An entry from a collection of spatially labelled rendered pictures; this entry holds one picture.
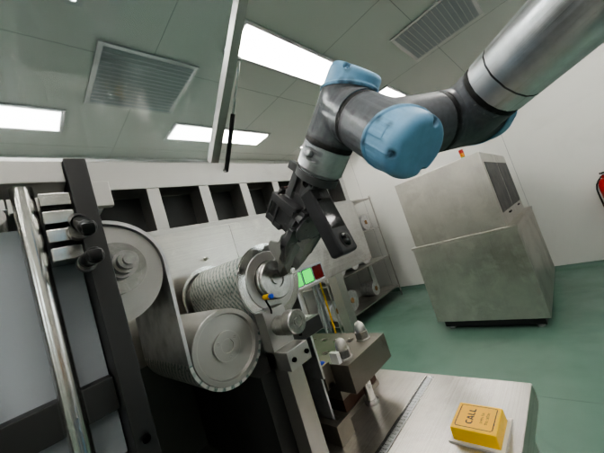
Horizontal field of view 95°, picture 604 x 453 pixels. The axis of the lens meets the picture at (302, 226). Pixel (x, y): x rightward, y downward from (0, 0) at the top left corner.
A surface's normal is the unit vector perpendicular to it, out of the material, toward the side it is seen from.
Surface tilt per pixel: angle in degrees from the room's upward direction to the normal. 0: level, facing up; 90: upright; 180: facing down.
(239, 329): 90
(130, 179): 90
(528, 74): 135
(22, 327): 90
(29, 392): 90
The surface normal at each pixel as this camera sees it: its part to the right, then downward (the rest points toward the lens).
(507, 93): -0.38, 0.83
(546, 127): -0.68, 0.15
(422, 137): 0.41, 0.57
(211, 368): 0.67, -0.27
